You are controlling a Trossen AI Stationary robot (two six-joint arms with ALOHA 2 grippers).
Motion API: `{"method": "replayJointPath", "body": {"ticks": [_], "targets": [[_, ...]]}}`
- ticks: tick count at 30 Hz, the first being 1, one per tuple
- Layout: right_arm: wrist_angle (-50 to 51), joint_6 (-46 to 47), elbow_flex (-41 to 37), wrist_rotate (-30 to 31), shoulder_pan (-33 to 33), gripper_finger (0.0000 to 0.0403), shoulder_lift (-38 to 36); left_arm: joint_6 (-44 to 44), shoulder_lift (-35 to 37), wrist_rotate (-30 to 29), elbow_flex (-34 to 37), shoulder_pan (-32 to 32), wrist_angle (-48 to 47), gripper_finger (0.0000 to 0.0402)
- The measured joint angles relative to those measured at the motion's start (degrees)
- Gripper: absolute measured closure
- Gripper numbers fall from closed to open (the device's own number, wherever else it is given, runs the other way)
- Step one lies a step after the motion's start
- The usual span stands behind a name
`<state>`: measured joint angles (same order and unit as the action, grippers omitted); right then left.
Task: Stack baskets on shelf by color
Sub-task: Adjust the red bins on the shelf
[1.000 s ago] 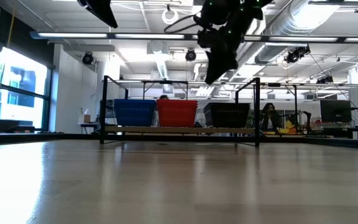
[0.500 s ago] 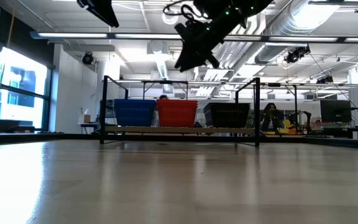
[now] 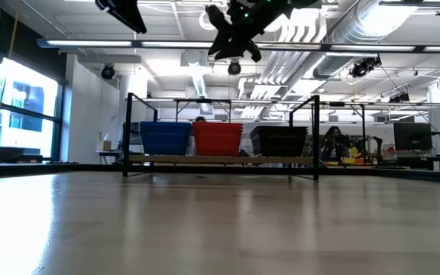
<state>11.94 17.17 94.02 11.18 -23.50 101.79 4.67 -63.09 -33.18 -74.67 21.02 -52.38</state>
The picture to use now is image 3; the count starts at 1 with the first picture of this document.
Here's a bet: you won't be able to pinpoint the yellow hanging cord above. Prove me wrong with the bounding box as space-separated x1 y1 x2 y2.
8 9 20 60

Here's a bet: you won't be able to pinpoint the black computer monitor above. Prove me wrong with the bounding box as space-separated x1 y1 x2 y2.
393 121 433 152

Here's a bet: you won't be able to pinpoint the black background rig frame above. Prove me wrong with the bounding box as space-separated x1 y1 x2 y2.
174 98 233 124

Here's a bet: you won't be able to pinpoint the black metal wood-board shelf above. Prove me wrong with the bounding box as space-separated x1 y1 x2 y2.
122 92 322 181

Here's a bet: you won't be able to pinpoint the black ceiling spotlight cluster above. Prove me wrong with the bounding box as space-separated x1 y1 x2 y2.
349 56 383 79
389 91 411 104

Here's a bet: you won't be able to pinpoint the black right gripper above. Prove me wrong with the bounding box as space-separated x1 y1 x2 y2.
207 0 293 64

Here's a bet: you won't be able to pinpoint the black table rig frame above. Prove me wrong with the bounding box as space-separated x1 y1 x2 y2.
0 163 440 185

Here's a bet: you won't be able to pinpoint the black bag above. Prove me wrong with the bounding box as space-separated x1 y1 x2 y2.
0 146 42 164

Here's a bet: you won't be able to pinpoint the large room window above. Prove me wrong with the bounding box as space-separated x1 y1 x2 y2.
0 57 66 163

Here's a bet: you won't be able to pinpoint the white ceiling pipes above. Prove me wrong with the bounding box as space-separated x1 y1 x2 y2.
238 7 330 119

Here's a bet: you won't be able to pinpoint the silver ceiling air duct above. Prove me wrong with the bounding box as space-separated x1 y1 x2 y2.
313 0 425 79

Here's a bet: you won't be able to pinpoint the long ceiling light bar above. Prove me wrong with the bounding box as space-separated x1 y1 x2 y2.
36 37 440 54

